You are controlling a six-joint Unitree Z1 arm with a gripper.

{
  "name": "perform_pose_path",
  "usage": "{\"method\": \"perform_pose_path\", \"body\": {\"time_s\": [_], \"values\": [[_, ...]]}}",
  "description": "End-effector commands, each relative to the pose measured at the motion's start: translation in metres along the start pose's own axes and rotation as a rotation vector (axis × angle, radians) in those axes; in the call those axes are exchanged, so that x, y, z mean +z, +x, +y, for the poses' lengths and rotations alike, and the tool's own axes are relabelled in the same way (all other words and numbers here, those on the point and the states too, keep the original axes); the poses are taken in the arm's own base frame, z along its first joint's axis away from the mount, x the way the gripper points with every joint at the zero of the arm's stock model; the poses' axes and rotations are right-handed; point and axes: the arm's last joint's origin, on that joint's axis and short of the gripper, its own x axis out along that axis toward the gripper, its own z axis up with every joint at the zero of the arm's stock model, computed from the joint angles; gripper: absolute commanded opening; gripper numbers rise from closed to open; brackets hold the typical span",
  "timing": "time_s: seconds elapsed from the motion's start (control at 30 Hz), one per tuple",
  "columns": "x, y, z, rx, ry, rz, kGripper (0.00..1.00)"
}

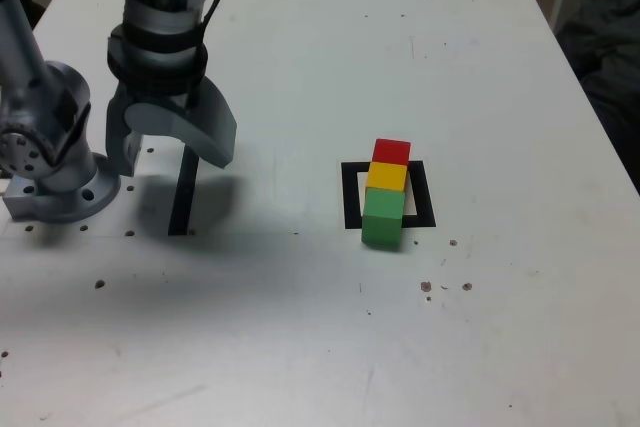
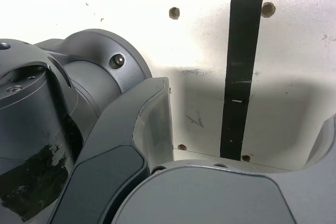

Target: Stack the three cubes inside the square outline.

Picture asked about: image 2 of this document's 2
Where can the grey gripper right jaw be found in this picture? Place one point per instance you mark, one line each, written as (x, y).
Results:
(210, 197)

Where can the black tape strip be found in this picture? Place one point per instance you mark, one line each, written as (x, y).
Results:
(239, 77)

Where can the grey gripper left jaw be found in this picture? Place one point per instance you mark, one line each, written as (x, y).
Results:
(110, 155)

